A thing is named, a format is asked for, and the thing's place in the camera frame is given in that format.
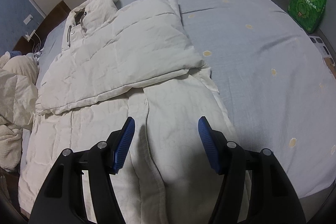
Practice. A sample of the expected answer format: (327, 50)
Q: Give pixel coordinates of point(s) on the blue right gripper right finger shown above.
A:
(218, 149)

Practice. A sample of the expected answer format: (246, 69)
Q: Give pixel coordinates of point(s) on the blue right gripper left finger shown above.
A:
(119, 143)

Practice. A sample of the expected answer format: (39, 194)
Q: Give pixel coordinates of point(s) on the white puffer jacket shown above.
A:
(136, 61)

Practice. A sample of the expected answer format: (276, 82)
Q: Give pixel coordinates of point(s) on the light blue bed sheet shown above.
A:
(274, 87)

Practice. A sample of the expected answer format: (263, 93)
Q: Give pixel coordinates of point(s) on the cream knitted blanket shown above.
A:
(18, 97)

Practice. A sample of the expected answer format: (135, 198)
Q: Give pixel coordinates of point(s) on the brown wooden headboard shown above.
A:
(58, 14)

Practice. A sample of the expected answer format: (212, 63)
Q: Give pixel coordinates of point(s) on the green shopping bag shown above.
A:
(307, 13)

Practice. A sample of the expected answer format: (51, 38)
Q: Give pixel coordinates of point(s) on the white charger with cable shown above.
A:
(35, 39)

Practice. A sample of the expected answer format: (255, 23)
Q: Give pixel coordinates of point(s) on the white wall socket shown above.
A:
(28, 19)

